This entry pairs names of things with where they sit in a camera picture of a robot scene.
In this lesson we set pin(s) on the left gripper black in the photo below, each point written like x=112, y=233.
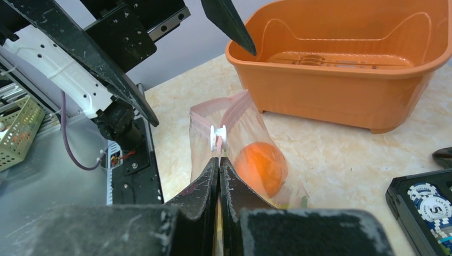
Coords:
x=124, y=34

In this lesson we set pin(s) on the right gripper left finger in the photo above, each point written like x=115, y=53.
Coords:
x=185, y=225

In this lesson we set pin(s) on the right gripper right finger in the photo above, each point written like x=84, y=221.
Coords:
x=252, y=226

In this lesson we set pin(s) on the orange fruit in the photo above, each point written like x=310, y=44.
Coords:
x=263, y=167

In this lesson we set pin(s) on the clear zip top bag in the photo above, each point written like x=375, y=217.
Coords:
x=233, y=127

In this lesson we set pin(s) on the orange plastic basket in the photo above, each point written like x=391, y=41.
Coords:
x=357, y=63

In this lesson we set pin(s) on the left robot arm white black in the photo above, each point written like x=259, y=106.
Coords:
x=97, y=99

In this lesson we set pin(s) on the green perforated basket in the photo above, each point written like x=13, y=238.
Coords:
x=21, y=129

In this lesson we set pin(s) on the black poker chip case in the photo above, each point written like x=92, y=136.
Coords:
x=421, y=204

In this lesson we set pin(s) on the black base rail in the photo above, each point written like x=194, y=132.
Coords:
x=133, y=177

